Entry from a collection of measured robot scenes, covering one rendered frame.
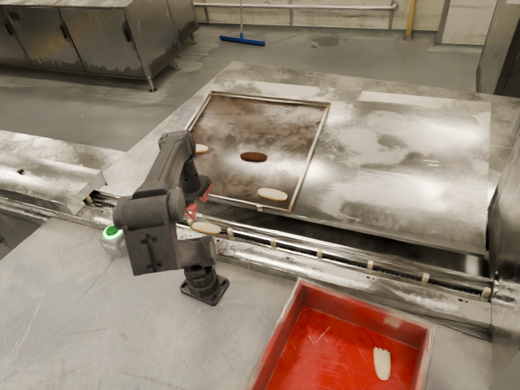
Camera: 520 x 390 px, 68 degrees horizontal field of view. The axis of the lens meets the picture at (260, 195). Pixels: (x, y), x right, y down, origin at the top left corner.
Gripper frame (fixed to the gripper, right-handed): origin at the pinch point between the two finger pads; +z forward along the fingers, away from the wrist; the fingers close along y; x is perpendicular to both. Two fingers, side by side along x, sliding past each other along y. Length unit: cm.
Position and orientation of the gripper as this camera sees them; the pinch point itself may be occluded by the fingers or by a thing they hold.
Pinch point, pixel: (198, 208)
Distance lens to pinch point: 117.3
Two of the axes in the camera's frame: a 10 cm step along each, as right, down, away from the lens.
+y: -3.6, 6.7, -6.5
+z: 1.0, 7.2, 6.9
